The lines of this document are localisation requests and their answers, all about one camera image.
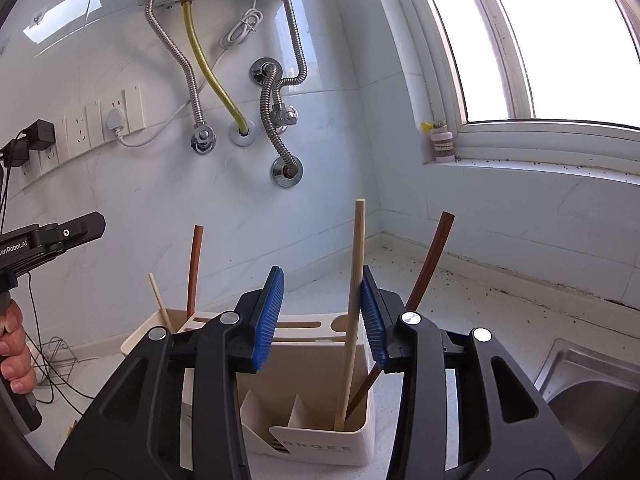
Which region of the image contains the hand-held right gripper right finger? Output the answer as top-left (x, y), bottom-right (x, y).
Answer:
top-left (360, 265), bottom-right (583, 480)

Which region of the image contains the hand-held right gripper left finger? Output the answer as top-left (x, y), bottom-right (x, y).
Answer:
top-left (54, 266), bottom-right (286, 480)

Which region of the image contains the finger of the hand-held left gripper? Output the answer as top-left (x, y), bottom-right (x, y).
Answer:
top-left (37, 211), bottom-right (107, 261)

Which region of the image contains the cream utensil holder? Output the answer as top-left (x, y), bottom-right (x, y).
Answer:
top-left (121, 307), bottom-right (377, 468)

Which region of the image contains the light bamboo chopstick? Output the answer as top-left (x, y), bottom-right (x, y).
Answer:
top-left (147, 272), bottom-right (173, 333)
top-left (332, 200), bottom-right (367, 432)

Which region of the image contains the dark brown chopstick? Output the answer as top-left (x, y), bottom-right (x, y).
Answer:
top-left (345, 211), bottom-right (456, 418)
top-left (186, 225), bottom-right (206, 322)

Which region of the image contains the person's left hand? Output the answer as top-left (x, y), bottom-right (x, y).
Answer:
top-left (0, 300), bottom-right (38, 395)

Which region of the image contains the black charger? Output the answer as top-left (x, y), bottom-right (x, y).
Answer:
top-left (0, 140), bottom-right (28, 168)
top-left (22, 120), bottom-right (56, 151)

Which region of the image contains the small jar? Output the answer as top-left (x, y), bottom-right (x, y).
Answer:
top-left (419, 120), bottom-right (456, 163)

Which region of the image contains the steel sink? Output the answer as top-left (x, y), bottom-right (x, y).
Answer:
top-left (532, 337), bottom-right (640, 453)

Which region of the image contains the black cable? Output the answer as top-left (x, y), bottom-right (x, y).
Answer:
top-left (0, 160), bottom-right (96, 416)

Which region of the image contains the wire dish rack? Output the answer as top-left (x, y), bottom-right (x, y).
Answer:
top-left (30, 337), bottom-right (78, 386)

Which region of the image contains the white power cord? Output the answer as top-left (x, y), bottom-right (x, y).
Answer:
top-left (102, 0), bottom-right (265, 148)

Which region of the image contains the row of white wall sockets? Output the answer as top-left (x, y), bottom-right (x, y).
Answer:
top-left (20, 82), bottom-right (148, 186)

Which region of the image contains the long steel corrugated hose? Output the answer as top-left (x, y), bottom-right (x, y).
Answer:
top-left (142, 0), bottom-right (218, 155)

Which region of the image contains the yellow gas hose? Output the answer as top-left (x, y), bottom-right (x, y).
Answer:
top-left (179, 0), bottom-right (261, 146)

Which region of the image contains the short steel corrugated hose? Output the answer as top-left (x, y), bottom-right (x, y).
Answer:
top-left (249, 57), bottom-right (303, 188)

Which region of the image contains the white window frame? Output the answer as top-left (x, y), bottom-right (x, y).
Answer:
top-left (365, 0), bottom-right (640, 178)

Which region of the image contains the bent steel corrugated hose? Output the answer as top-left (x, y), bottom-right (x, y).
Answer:
top-left (262, 0), bottom-right (308, 128)

